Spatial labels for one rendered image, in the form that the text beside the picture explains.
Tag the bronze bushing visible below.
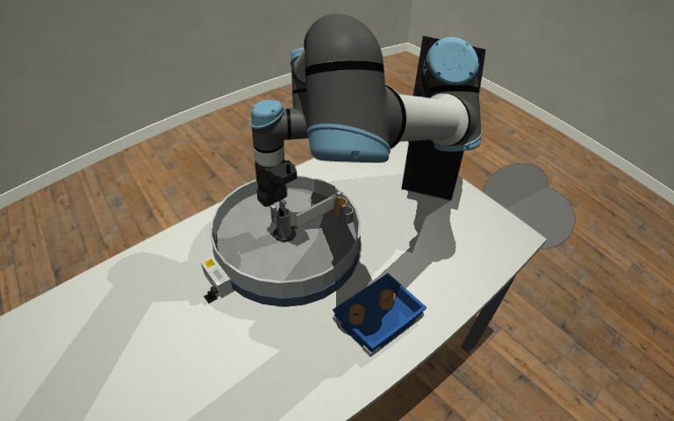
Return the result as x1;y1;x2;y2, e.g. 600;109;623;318
333;197;348;216
379;289;395;310
349;304;365;325

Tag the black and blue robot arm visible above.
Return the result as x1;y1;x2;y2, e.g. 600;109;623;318
251;13;482;163

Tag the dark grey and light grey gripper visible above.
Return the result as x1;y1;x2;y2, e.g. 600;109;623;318
254;145;298;225

